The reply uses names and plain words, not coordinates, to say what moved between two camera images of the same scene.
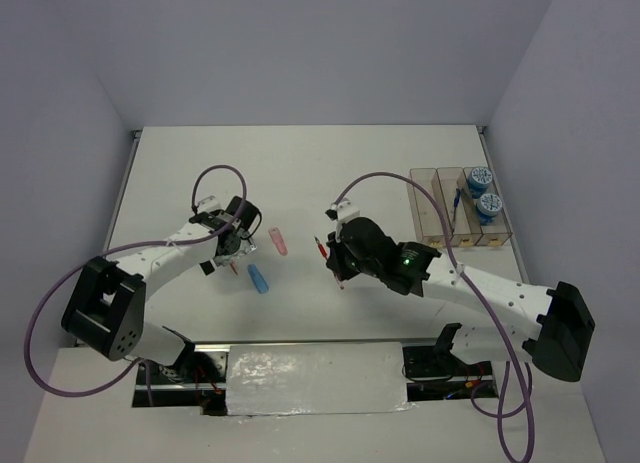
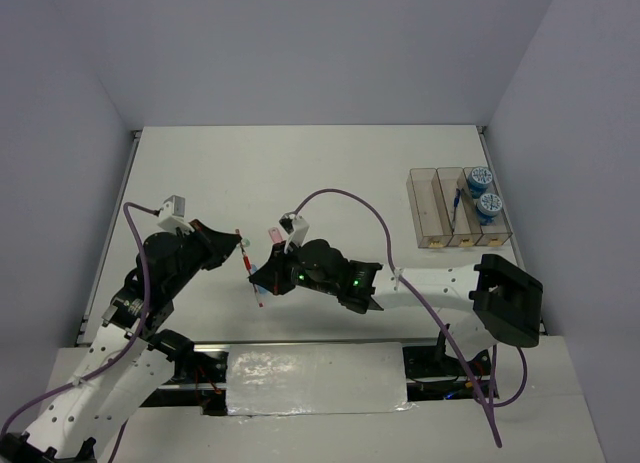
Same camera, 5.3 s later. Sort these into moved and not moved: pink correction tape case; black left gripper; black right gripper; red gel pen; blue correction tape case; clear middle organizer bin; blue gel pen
Moved: black right gripper; red gel pen; black left gripper
Not moved: pink correction tape case; clear middle organizer bin; blue gel pen; blue correction tape case
